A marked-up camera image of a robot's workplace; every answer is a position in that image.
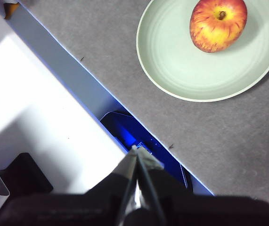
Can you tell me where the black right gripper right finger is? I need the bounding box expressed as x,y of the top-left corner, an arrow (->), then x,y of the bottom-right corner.
135,147 -> 269,226

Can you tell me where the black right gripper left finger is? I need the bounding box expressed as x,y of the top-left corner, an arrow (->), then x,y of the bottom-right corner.
0,145 -> 139,226

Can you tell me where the green plate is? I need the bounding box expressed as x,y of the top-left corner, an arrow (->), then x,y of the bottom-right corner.
136,0 -> 269,103

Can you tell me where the red yellow apple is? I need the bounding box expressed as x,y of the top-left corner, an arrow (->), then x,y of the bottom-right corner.
189,0 -> 248,53

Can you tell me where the black block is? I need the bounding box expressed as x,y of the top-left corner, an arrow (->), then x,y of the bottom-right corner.
0,152 -> 54,195

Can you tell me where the orange object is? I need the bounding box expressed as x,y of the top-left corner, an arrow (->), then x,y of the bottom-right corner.
3,1 -> 20,19

